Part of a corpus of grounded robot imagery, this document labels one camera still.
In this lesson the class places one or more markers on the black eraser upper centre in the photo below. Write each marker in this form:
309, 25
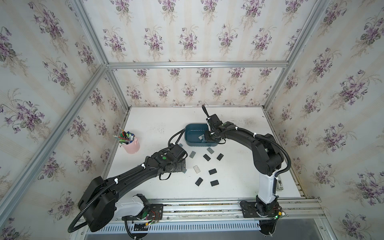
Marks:
206, 157

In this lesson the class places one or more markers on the pink pen cup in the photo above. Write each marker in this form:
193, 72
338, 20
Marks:
128, 141

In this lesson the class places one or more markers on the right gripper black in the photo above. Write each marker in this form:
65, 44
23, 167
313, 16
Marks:
207, 138

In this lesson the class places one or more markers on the grey eraser by box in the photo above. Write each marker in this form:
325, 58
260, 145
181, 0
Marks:
211, 151

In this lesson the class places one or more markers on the black eraser middle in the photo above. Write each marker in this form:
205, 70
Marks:
213, 171

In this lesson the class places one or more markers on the black eraser lower right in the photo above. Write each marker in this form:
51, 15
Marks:
214, 183

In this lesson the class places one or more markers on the black eraser upper right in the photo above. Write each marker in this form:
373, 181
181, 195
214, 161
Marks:
219, 157

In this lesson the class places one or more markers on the black eraser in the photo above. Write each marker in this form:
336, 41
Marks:
219, 157
199, 181
206, 157
213, 171
214, 183

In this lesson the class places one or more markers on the aluminium frame horizontal rail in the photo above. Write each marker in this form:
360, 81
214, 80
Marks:
195, 65

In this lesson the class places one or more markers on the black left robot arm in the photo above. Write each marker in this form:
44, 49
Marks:
97, 205

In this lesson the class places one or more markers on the grey eraser centre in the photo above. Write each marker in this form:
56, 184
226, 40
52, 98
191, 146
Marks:
192, 154

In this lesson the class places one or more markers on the black eraser lower left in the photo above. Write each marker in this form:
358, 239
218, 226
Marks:
199, 181

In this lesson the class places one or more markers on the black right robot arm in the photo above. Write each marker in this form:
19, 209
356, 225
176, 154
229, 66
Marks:
270, 159

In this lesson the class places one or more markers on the coloured highlighter pack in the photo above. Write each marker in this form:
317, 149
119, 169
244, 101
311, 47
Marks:
279, 185

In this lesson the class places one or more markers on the teal plastic storage box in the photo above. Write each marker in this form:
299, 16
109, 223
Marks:
193, 131

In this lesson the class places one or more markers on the white eraser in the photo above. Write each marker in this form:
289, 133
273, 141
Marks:
197, 169

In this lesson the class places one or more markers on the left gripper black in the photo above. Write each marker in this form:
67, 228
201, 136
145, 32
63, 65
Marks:
180, 168

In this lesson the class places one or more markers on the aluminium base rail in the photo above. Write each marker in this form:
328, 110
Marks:
183, 216

